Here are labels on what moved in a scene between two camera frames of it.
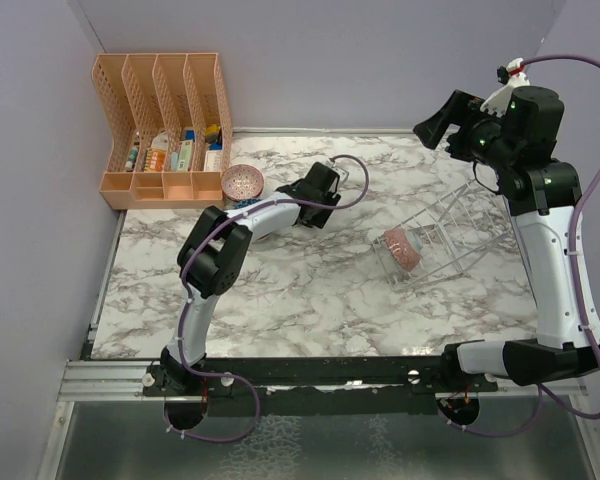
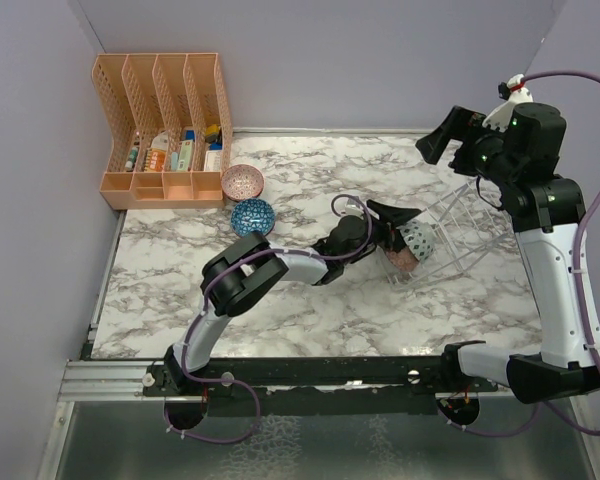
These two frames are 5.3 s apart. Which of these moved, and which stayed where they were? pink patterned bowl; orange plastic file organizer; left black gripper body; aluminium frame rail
Moved: left black gripper body
Stayed: aluminium frame rail; pink patterned bowl; orange plastic file organizer
